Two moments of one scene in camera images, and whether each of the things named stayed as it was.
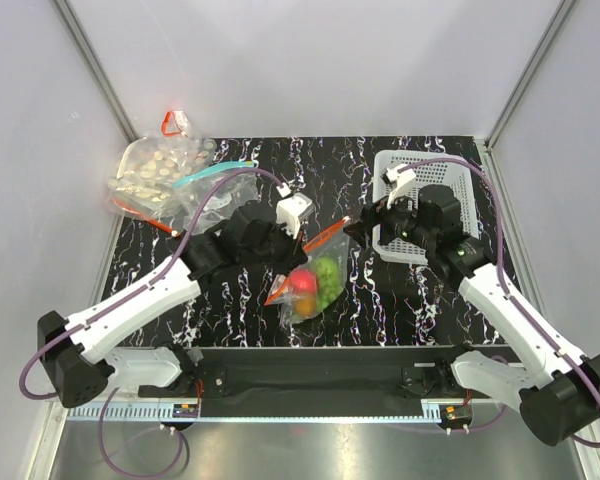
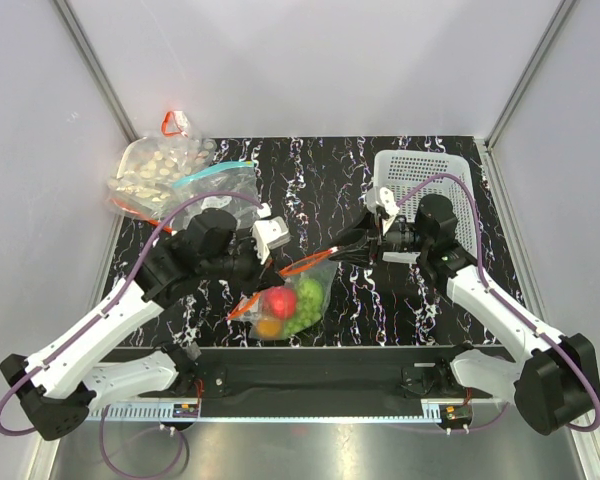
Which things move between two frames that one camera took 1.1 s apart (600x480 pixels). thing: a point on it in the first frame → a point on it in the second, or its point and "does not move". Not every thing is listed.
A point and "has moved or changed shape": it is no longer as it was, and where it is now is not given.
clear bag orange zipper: [310, 288] has moved or changed shape
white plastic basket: [429, 169] does not move
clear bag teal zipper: [228, 196] does not move
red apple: [303, 280] → [280, 302]
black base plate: [318, 377] does not move
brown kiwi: [306, 307] → [269, 328]
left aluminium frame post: [97, 71] does not move
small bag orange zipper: [175, 123] does not move
